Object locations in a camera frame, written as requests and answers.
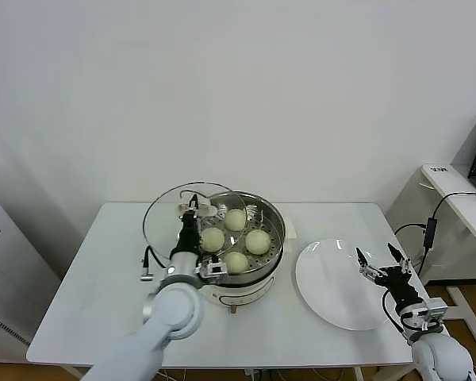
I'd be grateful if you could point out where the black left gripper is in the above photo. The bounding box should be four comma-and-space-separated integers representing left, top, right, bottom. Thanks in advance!
172, 193, 202, 259

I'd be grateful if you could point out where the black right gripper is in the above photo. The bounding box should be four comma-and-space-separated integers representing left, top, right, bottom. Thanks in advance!
355, 242, 421, 307

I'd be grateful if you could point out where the round glass lid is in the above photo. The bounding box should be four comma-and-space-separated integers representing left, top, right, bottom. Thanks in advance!
143, 181, 249, 264

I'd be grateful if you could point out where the white steamed baozi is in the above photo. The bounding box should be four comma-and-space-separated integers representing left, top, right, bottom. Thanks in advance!
223, 251, 250, 275
244, 229, 271, 256
225, 208, 248, 232
200, 228, 226, 254

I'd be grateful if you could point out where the steel perforated steamer basket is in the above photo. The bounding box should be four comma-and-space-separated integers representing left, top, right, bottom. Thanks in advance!
182, 190, 298, 279

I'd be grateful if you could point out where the white round plate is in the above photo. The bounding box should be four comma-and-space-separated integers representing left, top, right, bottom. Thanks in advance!
294, 237, 393, 331

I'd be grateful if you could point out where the white side desk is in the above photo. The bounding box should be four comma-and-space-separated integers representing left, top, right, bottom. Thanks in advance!
384, 163, 476, 344

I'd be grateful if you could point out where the cream electric cooker base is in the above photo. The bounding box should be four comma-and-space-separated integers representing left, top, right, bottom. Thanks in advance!
198, 237, 298, 315

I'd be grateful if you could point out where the white floor cabinet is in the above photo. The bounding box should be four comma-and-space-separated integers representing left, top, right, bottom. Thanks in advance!
0, 182, 63, 350

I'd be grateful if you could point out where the black cable with plug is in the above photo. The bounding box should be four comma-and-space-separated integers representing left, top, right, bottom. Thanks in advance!
393, 223, 426, 236

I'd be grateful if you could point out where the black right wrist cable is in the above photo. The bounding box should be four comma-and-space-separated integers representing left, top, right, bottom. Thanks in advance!
382, 289, 408, 342

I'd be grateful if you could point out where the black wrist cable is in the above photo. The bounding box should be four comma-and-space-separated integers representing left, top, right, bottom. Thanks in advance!
382, 289, 408, 342
140, 245, 171, 282

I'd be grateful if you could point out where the black cable adapter box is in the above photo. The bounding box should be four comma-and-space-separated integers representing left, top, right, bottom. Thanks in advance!
422, 216, 437, 249

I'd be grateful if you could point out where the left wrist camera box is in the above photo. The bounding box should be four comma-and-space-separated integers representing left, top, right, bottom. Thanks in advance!
196, 260, 228, 281

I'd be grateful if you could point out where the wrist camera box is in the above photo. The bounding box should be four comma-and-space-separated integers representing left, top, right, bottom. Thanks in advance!
196, 260, 228, 281
398, 299, 448, 333

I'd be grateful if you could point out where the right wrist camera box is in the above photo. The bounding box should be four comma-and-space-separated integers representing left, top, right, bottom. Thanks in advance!
398, 299, 448, 333

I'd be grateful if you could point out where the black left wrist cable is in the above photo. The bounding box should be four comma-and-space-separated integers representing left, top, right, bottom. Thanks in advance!
140, 245, 171, 282

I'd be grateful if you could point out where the black cable to laptop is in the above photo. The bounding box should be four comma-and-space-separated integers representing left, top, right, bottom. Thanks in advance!
432, 191, 476, 219

